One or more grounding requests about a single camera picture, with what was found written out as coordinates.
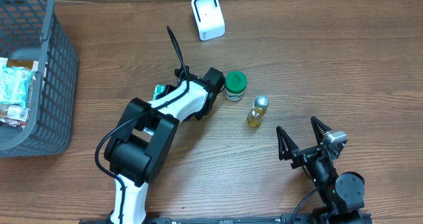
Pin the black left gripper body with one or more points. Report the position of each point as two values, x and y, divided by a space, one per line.
168 87

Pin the small teal box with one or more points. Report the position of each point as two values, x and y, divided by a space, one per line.
158 90

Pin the white barcode scanner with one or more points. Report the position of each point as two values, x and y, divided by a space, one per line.
209 19

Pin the green lid jar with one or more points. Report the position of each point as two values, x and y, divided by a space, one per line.
235 86

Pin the teal snack packet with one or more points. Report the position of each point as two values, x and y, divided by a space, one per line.
16 78

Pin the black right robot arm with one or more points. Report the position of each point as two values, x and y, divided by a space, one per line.
342 195

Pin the yellow oil bottle silver cap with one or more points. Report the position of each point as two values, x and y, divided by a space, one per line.
258 110

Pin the brown white snack packet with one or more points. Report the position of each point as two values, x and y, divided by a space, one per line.
14 115

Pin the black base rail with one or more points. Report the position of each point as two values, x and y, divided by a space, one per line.
283 219

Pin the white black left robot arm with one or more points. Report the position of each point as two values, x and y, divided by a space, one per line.
134 152

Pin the grey plastic basket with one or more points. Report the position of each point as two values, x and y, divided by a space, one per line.
31 31

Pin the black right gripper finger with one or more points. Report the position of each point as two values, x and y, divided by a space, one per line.
287 148
319 129

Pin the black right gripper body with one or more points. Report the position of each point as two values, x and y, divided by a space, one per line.
304 157

